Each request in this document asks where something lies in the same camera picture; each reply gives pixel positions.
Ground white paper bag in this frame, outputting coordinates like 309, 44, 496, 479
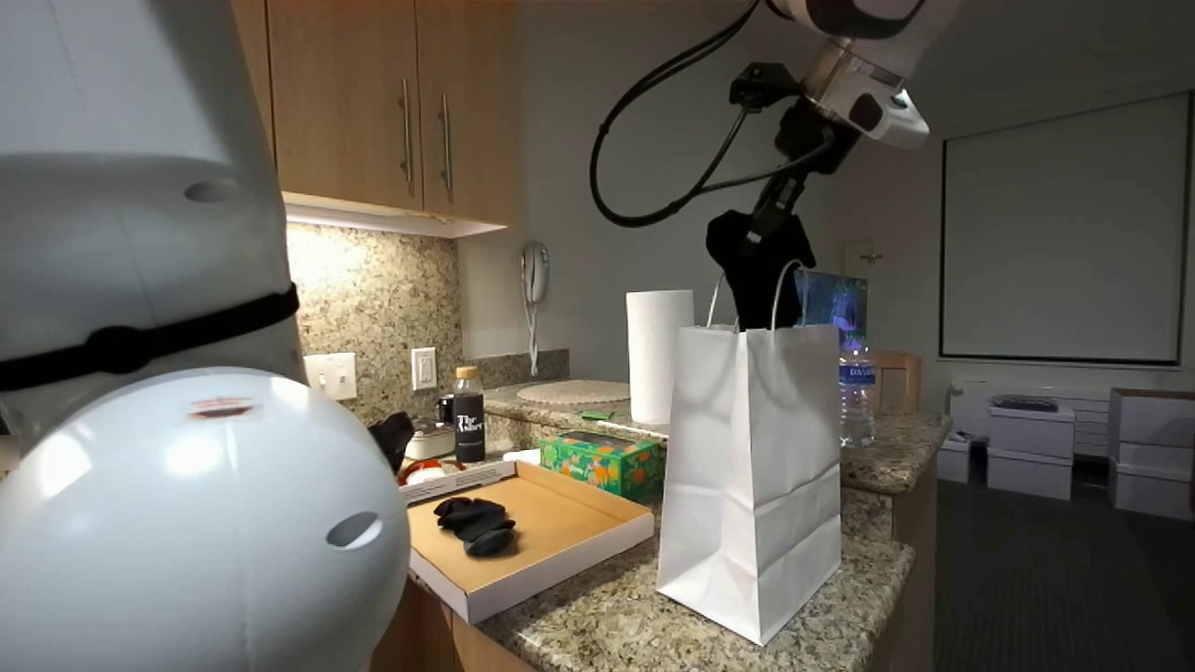
655, 254, 849, 651

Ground black sock grey heel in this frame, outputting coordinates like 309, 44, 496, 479
432, 492, 524, 559

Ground black velcro strap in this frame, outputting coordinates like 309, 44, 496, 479
0, 280, 307, 399

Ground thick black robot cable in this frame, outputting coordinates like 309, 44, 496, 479
587, 0, 832, 233

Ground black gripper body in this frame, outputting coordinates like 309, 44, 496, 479
772, 95, 867, 180

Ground dark bottle white label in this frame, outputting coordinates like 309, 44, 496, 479
447, 361, 490, 465

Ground wooden wall cabinet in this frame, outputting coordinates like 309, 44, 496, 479
229, 0, 526, 238

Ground green floral tissue box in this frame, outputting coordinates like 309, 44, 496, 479
538, 432, 669, 508

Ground white projection screen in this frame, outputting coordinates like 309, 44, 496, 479
938, 90, 1195, 366

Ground white paper towel roll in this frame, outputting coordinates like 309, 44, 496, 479
624, 286, 699, 429

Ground white storage box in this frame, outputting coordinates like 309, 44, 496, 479
935, 424, 977, 484
986, 393, 1080, 503
1111, 383, 1195, 521

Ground white wall outlet plate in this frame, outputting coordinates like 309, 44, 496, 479
302, 351, 363, 403
406, 343, 440, 393

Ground small black device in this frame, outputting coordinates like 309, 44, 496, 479
369, 407, 421, 474

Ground red white snack package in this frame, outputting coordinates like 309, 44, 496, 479
395, 454, 524, 508

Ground white wall phone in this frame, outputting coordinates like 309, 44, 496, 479
514, 238, 553, 378

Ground wooden counter cabinet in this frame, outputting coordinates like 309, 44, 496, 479
369, 579, 538, 672

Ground round woven placemat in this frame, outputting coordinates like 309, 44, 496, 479
514, 378, 634, 412

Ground television with blue picture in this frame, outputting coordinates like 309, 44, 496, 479
798, 270, 872, 356

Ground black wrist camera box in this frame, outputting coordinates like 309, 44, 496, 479
726, 61, 802, 117

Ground wooden chair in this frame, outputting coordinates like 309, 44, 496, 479
872, 351, 926, 423

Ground flat cardboard box white rim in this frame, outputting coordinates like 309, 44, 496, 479
402, 459, 663, 628

